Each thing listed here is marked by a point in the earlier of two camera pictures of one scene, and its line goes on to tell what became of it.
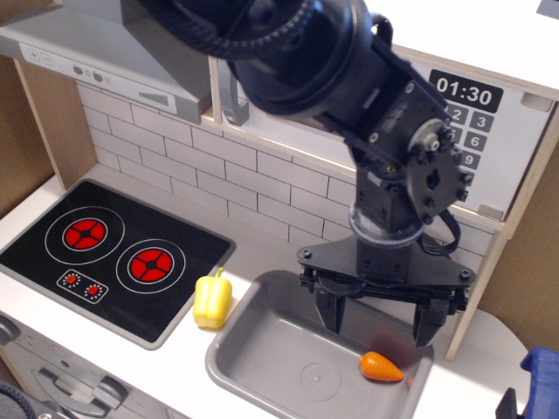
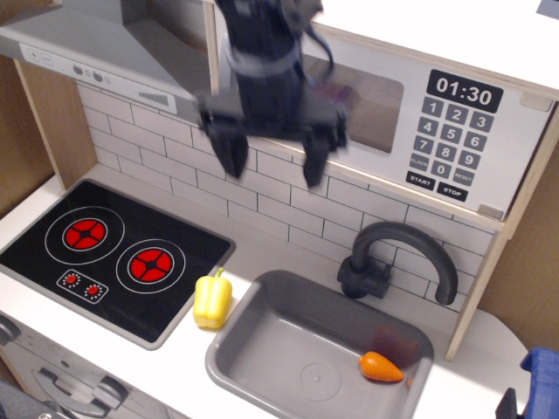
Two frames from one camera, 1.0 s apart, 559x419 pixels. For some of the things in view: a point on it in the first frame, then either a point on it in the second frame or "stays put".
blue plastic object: (543, 364) stays put
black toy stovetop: (122, 265) stays put
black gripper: (353, 267) → (273, 104)
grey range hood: (120, 47) stays put
